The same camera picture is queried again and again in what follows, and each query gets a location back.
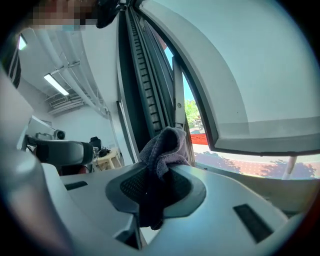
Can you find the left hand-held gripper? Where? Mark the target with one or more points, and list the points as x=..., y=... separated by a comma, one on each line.
x=72, y=170

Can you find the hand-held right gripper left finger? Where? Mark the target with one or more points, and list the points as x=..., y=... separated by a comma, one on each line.
x=82, y=205

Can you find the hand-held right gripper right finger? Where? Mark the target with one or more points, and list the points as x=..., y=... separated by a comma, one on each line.
x=225, y=190

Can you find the blue microfibre cleaning cloth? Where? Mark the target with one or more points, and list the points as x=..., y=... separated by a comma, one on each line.
x=170, y=145

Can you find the open window sash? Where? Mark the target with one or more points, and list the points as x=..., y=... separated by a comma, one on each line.
x=237, y=75

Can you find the light wooden table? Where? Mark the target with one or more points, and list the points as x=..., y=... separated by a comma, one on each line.
x=110, y=157

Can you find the red barrier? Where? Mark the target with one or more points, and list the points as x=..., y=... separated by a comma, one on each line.
x=198, y=139

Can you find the long ceiling light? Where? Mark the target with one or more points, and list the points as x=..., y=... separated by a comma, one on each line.
x=56, y=84

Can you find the white ceiling pipes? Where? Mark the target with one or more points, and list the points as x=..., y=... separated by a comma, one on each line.
x=75, y=75

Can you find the small ceiling light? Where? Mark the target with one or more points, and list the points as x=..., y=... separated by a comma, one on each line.
x=22, y=43

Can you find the person's head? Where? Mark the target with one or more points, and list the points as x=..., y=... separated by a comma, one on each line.
x=65, y=12

